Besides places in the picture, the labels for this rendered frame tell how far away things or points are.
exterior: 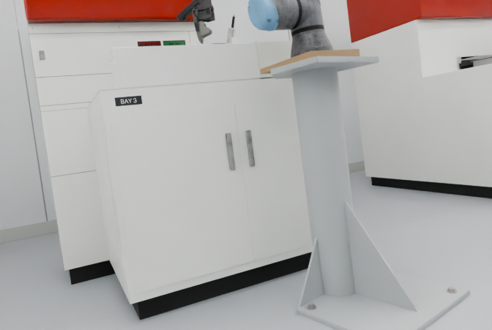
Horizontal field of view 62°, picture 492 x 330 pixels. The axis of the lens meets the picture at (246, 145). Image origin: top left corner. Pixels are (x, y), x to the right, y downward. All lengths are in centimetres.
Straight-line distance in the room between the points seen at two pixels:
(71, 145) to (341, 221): 128
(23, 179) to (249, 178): 230
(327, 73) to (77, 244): 138
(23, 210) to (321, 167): 265
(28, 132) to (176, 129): 219
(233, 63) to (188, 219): 62
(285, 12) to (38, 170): 261
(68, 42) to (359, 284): 163
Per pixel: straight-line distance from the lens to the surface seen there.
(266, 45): 169
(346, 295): 154
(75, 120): 208
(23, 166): 357
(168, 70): 152
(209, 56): 158
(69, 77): 211
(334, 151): 143
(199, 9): 185
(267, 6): 137
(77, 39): 214
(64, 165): 208
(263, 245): 167
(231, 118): 158
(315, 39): 145
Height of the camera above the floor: 64
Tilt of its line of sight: 3 degrees down
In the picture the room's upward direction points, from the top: 7 degrees counter-clockwise
